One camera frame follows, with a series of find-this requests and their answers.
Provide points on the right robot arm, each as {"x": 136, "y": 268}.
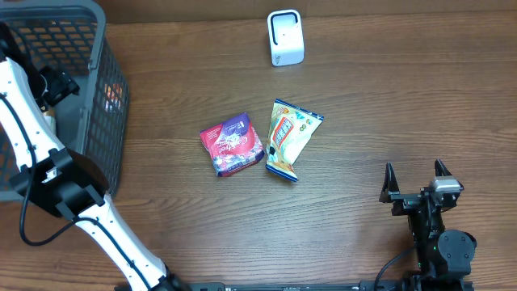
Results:
{"x": 444, "y": 256}

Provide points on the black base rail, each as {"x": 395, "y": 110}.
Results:
{"x": 364, "y": 285}

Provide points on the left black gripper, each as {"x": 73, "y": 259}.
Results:
{"x": 60, "y": 86}

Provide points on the white bottle gold cap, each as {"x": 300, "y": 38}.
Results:
{"x": 49, "y": 115}

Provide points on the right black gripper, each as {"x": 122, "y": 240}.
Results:
{"x": 405, "y": 202}

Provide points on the purple red pad package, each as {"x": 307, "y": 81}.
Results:
{"x": 232, "y": 145}

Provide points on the dark grey plastic basket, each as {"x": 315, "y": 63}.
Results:
{"x": 70, "y": 35}

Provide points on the yellow wipes package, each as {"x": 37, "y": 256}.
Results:
{"x": 291, "y": 129}

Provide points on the white barcode scanner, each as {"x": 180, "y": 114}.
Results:
{"x": 286, "y": 37}

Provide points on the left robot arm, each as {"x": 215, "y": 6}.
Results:
{"x": 61, "y": 181}

